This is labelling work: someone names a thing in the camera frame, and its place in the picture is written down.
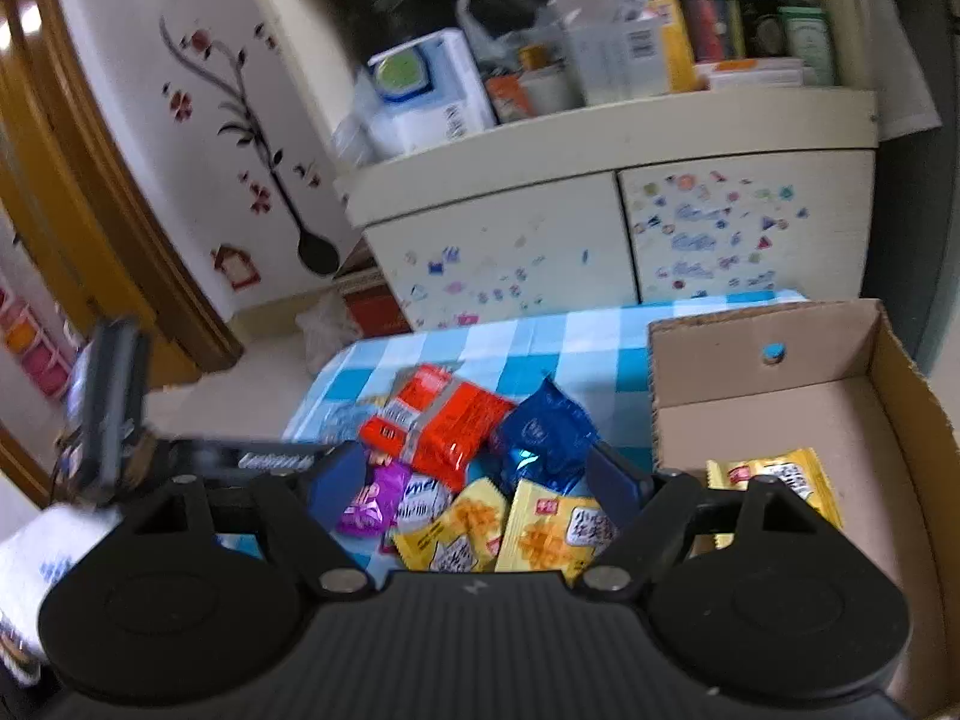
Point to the orange red snack packet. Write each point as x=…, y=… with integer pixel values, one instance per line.
x=442, y=420

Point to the black furniture frame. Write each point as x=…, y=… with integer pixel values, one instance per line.
x=915, y=255

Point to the pink storage rack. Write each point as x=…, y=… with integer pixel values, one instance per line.
x=34, y=345

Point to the white carton box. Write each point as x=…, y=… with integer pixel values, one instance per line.
x=607, y=52

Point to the magenta white snack packet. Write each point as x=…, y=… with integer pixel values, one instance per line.
x=420, y=502

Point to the white hanging cloth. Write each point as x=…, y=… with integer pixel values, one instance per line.
x=904, y=67

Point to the black plant wall sticker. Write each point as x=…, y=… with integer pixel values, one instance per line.
x=247, y=127

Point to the blue white checkered tablecloth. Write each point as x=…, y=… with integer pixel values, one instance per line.
x=525, y=345

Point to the white blue-printed cloth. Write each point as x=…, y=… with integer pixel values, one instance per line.
x=45, y=577

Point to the wooden door frame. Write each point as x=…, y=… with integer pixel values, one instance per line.
x=90, y=187

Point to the red house wall sticker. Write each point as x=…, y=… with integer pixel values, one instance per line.
x=236, y=266

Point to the yellow snack packet red label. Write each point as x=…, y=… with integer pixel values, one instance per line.
x=780, y=476

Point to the colourful striped box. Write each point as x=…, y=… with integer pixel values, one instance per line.
x=709, y=15

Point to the light blue snack packet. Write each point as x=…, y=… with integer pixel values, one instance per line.
x=352, y=420

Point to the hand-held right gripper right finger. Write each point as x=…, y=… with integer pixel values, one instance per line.
x=613, y=481

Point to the green label bottle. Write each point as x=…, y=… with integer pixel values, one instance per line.
x=808, y=45

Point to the purple snack packet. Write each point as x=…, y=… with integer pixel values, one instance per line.
x=371, y=499

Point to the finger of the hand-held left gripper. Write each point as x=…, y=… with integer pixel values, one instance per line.
x=247, y=456

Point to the white blue box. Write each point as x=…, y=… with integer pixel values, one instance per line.
x=427, y=90

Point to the grey plastic bag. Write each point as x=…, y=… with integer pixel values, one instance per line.
x=326, y=334

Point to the red brown cardboard box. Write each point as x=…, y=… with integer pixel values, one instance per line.
x=375, y=307

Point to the cream cabinet with stickers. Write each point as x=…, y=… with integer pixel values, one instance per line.
x=600, y=217

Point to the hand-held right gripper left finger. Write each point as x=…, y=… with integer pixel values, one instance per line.
x=335, y=481

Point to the yellow box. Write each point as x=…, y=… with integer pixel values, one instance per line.
x=675, y=45

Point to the clear plastic bag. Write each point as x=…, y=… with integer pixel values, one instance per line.
x=499, y=15

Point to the white flat box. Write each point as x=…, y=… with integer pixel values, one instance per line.
x=750, y=75

